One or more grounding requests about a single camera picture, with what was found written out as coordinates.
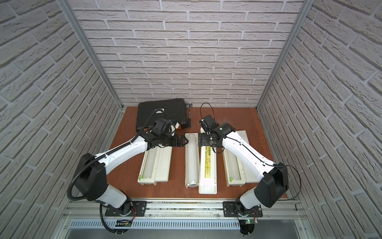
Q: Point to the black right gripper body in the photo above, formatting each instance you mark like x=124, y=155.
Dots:
x=204, y=138

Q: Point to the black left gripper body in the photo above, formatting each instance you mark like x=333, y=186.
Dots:
x=176, y=140

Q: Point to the cream dispenser lid with label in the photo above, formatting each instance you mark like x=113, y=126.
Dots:
x=208, y=169

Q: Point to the cream dispenser with lid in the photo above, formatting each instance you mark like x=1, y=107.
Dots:
x=155, y=166

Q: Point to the white plastic wrap roll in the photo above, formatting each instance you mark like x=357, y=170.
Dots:
x=193, y=164

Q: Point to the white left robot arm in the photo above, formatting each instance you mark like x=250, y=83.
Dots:
x=90, y=180

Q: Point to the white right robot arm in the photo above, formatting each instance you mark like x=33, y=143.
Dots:
x=272, y=178

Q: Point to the black plastic tool case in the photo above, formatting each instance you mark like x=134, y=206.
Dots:
x=173, y=109

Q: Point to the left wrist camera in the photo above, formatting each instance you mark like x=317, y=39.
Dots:
x=163, y=126

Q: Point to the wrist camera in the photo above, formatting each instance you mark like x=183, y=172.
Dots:
x=163, y=126
x=208, y=123

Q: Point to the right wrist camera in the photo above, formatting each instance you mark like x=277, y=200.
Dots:
x=208, y=123

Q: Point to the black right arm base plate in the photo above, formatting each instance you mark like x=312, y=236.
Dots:
x=233, y=209

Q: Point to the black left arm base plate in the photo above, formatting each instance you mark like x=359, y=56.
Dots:
x=128, y=209

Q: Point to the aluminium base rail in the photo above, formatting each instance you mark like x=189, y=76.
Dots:
x=199, y=214

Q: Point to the aluminium corner post right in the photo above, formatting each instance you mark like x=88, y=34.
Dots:
x=305, y=8

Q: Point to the aluminium corner post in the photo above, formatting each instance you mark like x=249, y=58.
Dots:
x=82, y=37
x=305, y=8

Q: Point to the aluminium corner post left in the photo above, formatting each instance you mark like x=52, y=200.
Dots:
x=82, y=37

